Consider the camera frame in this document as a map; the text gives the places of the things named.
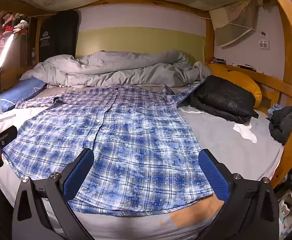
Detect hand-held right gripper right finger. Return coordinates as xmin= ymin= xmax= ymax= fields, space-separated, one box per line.
xmin=198 ymin=149 xmax=280 ymax=240

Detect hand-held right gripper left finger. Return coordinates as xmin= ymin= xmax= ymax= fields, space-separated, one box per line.
xmin=12 ymin=148 xmax=95 ymax=240

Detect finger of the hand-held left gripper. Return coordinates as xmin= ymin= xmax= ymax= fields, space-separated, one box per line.
xmin=0 ymin=125 xmax=18 ymax=153

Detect blue plaid shirt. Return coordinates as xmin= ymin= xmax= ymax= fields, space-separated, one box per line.
xmin=2 ymin=84 xmax=215 ymax=217

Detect grey bed sheet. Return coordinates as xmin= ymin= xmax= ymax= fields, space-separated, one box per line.
xmin=0 ymin=85 xmax=285 ymax=240

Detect blue pillow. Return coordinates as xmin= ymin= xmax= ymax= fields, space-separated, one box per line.
xmin=0 ymin=79 xmax=47 ymax=117

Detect white desk lamp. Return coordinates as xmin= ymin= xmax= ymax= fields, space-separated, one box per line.
xmin=0 ymin=34 xmax=17 ymax=125

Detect black folded jacket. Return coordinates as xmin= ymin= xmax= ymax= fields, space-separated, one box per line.
xmin=187 ymin=75 xmax=259 ymax=124

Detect dark crumpled clothing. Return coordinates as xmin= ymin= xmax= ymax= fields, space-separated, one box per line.
xmin=269 ymin=106 xmax=292 ymax=146

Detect cluttered shelf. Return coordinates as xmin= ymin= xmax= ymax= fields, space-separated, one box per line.
xmin=0 ymin=11 xmax=29 ymax=67

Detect yellow pillow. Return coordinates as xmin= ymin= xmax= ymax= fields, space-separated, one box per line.
xmin=222 ymin=70 xmax=263 ymax=109

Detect plush toy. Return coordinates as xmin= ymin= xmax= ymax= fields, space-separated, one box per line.
xmin=12 ymin=19 xmax=30 ymax=34

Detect grey duvet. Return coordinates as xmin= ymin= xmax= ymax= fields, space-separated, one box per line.
xmin=19 ymin=50 xmax=213 ymax=88

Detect grey hanging cloth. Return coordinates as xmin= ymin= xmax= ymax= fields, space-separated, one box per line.
xmin=209 ymin=0 xmax=265 ymax=47

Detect white wall switch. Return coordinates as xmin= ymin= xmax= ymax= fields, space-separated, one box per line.
xmin=258 ymin=38 xmax=271 ymax=49

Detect wooden bed frame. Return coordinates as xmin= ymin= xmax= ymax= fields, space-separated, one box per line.
xmin=0 ymin=0 xmax=292 ymax=189

